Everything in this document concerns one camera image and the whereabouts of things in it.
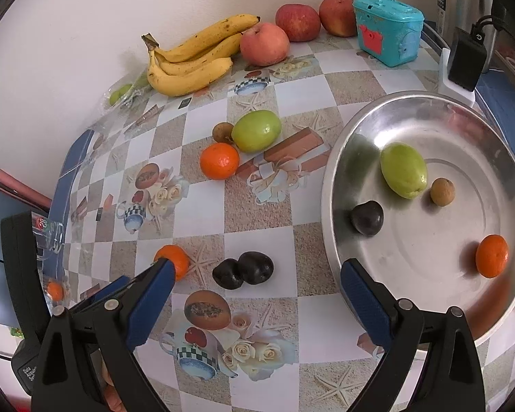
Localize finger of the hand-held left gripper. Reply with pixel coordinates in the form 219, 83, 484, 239
71, 275, 132, 310

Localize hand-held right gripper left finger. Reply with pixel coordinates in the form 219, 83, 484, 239
32, 258, 175, 412

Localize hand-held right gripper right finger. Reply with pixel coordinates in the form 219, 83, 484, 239
340, 259, 485, 412

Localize orange tangerine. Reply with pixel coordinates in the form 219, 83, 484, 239
153, 244, 191, 283
475, 234, 510, 279
199, 143, 240, 181

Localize round stainless steel plate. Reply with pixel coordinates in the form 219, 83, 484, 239
321, 90, 515, 348

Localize dark purple plum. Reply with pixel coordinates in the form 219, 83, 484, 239
351, 201, 385, 237
238, 251, 275, 285
212, 259, 245, 290

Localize brown longan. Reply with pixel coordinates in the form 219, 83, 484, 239
212, 122, 236, 144
430, 178, 456, 207

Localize green jujube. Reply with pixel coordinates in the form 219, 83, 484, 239
231, 110, 282, 154
380, 142, 429, 200

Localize person's left hand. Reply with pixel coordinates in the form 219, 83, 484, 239
100, 363, 125, 412

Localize clear glass cup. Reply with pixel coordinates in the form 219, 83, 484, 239
32, 215, 67, 262

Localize checkered printed tablecloth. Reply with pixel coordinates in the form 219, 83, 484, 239
36, 43, 515, 412

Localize small bagged green fruit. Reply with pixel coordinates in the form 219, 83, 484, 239
108, 84, 131, 106

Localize clear plastic bag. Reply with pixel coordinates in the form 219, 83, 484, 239
105, 73, 151, 110

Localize yellow banana bunch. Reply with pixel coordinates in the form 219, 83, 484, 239
141, 14, 261, 97

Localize small white stand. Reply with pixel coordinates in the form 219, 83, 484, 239
437, 47, 477, 104

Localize black power adapter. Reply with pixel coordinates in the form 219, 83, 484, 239
448, 26, 489, 92

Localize teal plastic box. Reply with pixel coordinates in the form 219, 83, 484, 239
353, 0, 425, 68

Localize pinkish red apple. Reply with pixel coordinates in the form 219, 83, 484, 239
239, 23, 290, 67

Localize dark red apple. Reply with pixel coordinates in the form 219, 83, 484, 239
319, 0, 358, 37
275, 3, 322, 43

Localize black cable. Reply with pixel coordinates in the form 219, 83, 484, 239
474, 6, 509, 31

